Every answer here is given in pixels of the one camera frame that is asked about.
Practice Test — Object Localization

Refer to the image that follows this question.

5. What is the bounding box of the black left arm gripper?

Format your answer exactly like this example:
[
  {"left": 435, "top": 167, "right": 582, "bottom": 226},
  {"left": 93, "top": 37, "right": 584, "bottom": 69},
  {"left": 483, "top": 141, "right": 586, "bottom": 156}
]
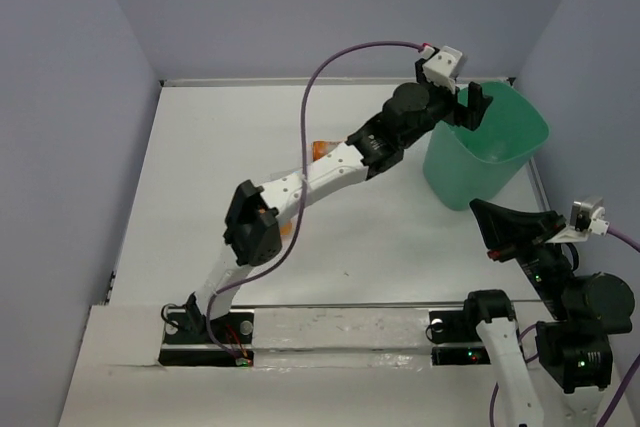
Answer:
[{"left": 400, "top": 61, "right": 492, "bottom": 151}]

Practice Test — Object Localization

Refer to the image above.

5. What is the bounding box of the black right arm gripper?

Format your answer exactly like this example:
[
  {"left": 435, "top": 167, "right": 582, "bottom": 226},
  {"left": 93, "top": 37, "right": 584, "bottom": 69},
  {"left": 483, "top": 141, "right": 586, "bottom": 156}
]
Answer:
[{"left": 469, "top": 195, "right": 574, "bottom": 317}]

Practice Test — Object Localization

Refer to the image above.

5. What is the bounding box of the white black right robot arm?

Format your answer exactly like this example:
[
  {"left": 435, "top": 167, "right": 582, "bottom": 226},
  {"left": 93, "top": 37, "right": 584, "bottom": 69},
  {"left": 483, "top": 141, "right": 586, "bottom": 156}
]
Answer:
[{"left": 470, "top": 197, "right": 635, "bottom": 395}]

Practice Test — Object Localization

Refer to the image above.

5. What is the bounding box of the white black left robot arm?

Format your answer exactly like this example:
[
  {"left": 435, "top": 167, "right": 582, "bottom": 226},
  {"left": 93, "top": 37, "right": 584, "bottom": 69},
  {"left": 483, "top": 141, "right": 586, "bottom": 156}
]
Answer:
[{"left": 185, "top": 61, "right": 493, "bottom": 342}]

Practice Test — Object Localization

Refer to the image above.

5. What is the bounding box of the green plastic bin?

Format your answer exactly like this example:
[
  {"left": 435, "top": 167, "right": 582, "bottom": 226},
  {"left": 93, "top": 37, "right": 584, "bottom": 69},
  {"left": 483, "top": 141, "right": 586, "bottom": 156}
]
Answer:
[{"left": 423, "top": 81, "right": 550, "bottom": 211}]

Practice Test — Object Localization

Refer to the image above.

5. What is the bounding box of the long orange label bottle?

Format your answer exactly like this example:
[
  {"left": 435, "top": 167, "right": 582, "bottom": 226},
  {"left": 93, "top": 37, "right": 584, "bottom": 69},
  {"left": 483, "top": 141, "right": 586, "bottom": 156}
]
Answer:
[{"left": 311, "top": 140, "right": 342, "bottom": 162}]

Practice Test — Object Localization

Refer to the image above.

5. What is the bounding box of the small orange juice bottle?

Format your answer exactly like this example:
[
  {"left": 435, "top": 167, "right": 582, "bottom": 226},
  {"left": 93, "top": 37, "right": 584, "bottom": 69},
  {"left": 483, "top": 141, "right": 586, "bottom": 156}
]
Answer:
[{"left": 280, "top": 221, "right": 293, "bottom": 237}]

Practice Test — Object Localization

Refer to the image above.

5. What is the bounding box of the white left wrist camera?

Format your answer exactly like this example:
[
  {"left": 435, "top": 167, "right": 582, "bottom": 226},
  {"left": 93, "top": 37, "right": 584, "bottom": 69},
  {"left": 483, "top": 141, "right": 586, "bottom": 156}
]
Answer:
[{"left": 418, "top": 43, "right": 467, "bottom": 93}]

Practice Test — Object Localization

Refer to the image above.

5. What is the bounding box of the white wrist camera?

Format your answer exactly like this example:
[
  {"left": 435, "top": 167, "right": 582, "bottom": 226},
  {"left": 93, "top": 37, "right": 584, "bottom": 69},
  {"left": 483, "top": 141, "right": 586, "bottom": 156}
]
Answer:
[
  {"left": 418, "top": 43, "right": 467, "bottom": 93},
  {"left": 548, "top": 196, "right": 609, "bottom": 244}
]

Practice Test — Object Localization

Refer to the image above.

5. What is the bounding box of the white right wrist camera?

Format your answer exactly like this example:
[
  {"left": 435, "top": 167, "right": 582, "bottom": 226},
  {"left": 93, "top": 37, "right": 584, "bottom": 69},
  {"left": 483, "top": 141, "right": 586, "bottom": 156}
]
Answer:
[{"left": 548, "top": 196, "right": 609, "bottom": 244}]

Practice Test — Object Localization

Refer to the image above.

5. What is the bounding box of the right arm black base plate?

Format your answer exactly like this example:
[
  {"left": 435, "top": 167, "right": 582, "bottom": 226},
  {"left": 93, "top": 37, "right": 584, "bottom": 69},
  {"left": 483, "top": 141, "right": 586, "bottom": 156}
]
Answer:
[{"left": 425, "top": 310, "right": 491, "bottom": 367}]

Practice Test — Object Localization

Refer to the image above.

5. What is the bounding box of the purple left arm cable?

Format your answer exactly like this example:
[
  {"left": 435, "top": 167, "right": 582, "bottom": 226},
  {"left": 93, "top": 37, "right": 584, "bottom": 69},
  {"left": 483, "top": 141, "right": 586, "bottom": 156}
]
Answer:
[{"left": 204, "top": 40, "right": 431, "bottom": 363}]

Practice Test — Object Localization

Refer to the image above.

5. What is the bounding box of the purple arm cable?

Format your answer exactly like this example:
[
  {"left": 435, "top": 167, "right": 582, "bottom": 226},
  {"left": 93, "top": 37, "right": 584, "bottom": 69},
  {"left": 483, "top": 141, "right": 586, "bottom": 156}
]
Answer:
[
  {"left": 487, "top": 226, "right": 640, "bottom": 427},
  {"left": 204, "top": 40, "right": 431, "bottom": 363}
]

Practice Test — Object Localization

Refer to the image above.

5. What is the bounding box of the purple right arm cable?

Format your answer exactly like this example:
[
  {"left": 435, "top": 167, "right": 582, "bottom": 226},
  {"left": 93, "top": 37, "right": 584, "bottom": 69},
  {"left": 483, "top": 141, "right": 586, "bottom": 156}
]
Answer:
[{"left": 487, "top": 226, "right": 640, "bottom": 427}]

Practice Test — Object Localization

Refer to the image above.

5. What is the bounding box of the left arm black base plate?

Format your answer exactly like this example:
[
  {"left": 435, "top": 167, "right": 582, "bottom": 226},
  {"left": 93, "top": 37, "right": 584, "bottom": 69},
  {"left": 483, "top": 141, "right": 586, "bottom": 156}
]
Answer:
[{"left": 158, "top": 304, "right": 255, "bottom": 368}]

